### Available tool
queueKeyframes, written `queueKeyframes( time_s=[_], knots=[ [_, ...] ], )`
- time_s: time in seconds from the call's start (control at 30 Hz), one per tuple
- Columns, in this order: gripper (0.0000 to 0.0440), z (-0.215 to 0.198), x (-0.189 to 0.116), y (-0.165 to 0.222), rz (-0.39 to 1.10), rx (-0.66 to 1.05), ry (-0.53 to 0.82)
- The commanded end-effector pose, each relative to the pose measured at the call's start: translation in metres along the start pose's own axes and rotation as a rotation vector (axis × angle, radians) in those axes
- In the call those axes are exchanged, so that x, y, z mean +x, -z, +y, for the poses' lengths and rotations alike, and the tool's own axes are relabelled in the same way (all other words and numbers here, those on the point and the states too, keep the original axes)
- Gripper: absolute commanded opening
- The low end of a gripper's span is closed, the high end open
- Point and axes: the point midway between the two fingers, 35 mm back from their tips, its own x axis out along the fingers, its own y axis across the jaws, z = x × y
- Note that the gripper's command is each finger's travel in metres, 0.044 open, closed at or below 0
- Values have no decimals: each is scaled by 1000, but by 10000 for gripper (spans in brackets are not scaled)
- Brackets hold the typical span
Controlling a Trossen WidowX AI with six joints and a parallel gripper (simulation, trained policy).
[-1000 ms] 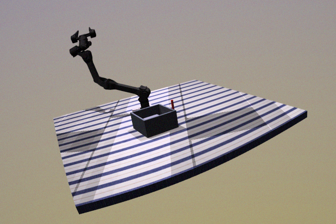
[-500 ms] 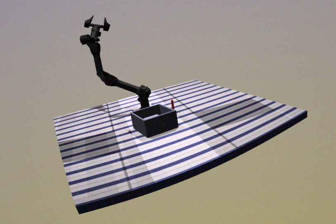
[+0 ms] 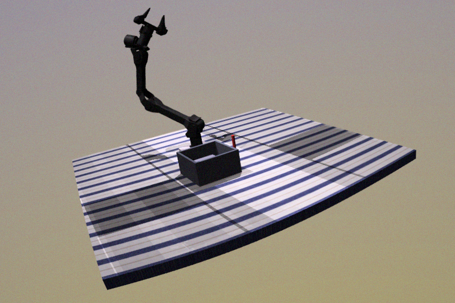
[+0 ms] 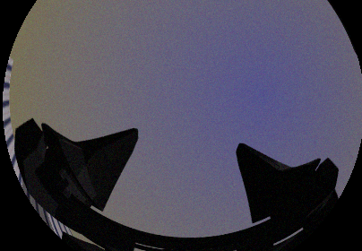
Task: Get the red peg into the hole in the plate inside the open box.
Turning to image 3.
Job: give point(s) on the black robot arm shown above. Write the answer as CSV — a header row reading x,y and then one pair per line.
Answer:
x,y
193,123

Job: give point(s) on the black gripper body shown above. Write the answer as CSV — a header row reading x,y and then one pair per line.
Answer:
x,y
148,28

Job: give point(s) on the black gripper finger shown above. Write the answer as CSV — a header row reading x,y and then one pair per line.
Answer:
x,y
146,13
162,22

